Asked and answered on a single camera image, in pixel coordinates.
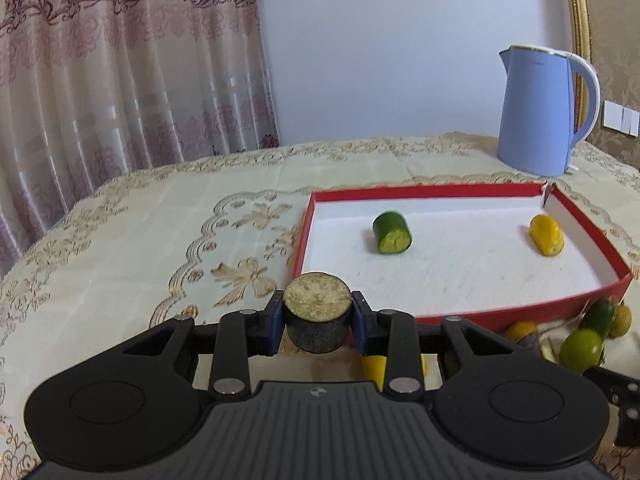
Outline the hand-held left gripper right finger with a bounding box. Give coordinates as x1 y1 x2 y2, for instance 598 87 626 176
350 290 516 396

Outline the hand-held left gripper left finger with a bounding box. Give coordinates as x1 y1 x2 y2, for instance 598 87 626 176
120 290 287 396

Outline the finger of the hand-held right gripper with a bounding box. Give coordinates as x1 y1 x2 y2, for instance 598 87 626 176
582 366 640 406

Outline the dark eggplant piece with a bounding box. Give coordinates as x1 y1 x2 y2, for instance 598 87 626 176
281 272 355 353

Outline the green tomato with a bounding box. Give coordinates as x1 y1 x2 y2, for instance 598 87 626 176
558 329 606 376

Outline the large yellow fruit piece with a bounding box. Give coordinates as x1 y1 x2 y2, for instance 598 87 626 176
361 354 427 391

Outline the dark green cucumber piece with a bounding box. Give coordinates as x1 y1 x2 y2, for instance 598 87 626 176
579 298 617 340

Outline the red cardboard box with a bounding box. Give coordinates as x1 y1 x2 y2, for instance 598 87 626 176
291 182 633 335

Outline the small yellow fruit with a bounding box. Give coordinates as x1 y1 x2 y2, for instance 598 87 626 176
611 304 634 338

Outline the yellow orange fruit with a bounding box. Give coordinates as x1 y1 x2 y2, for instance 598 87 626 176
504 321 538 343

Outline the cream embroidered tablecloth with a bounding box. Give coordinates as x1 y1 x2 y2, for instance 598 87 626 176
0 132 640 480

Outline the blue electric kettle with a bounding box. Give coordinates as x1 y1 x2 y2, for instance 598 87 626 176
496 45 602 177

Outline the beige patterned curtain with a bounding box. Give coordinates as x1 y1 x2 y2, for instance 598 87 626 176
0 0 281 278

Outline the white wall switch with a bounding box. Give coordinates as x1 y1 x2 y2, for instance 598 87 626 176
602 100 640 137

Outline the gold frame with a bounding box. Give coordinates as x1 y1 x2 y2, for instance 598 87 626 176
561 0 596 133

